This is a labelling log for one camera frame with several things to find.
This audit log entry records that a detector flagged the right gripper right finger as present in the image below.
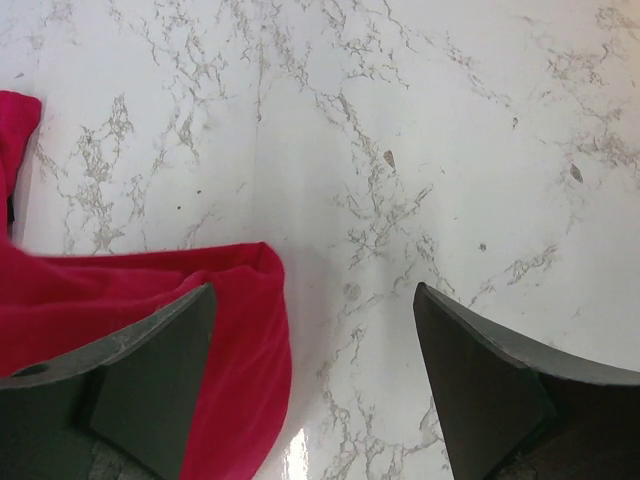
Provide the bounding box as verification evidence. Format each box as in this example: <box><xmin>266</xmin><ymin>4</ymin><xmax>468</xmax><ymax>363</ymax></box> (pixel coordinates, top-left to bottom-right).
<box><xmin>413</xmin><ymin>282</ymin><xmax>639</xmax><ymax>479</ymax></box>

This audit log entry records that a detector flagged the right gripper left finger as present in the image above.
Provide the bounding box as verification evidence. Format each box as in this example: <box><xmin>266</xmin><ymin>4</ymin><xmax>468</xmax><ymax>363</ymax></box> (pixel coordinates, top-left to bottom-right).
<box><xmin>1</xmin><ymin>284</ymin><xmax>216</xmax><ymax>479</ymax></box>

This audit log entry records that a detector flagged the red t-shirt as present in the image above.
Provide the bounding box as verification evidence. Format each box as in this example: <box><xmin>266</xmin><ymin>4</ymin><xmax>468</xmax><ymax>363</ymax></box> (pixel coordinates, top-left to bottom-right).
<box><xmin>0</xmin><ymin>90</ymin><xmax>293</xmax><ymax>480</ymax></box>

